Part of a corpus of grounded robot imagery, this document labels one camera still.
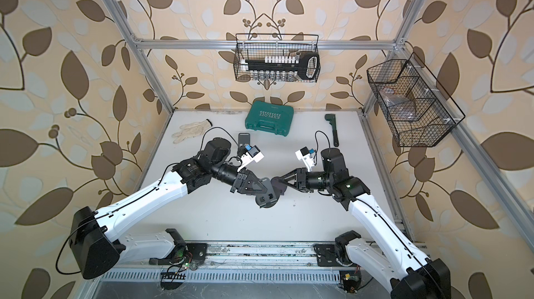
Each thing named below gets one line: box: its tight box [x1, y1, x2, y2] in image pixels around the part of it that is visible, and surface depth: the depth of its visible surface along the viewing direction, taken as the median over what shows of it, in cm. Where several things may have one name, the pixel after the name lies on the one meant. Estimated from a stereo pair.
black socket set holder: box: [240, 51, 321, 82], surface depth 86 cm
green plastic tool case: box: [244, 100, 295, 137], surface depth 114 cm
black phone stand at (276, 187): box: [255, 176, 288, 208], surface depth 64 cm
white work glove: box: [171, 118, 213, 144], surface depth 114 cm
